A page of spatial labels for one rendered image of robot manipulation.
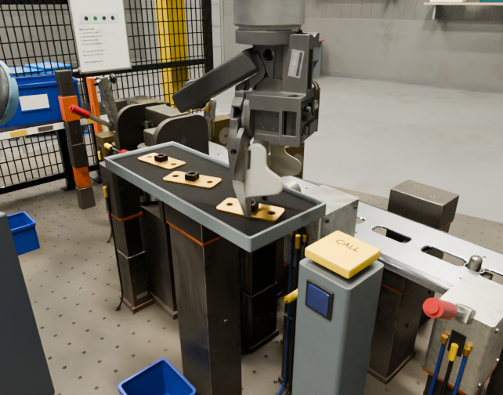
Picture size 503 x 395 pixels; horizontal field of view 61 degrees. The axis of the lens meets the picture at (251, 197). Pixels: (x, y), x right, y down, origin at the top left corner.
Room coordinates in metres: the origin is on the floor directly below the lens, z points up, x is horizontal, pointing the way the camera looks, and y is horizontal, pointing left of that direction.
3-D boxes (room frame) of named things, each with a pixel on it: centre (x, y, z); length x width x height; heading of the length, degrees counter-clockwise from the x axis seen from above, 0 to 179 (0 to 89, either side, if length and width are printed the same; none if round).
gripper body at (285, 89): (0.48, -0.03, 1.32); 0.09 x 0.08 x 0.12; 65
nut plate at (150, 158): (0.67, 0.15, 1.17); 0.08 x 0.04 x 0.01; 52
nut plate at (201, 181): (0.59, 0.09, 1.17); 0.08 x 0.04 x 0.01; 67
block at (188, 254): (0.59, 0.08, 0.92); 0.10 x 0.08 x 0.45; 43
